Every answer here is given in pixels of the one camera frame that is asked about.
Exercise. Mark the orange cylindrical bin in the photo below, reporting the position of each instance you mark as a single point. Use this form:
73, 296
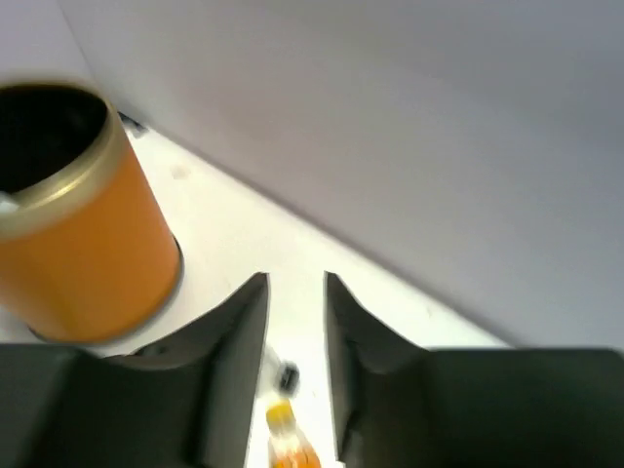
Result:
86, 253

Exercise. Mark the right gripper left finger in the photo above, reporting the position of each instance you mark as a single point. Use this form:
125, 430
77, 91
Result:
185, 400

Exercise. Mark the black-label small clear bottle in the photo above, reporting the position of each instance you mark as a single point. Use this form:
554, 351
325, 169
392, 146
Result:
280, 374

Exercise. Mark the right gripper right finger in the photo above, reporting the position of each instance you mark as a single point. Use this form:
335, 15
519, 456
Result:
395, 404

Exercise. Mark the yellow-cap orange-label bottle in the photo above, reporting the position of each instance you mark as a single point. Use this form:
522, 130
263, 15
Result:
287, 444

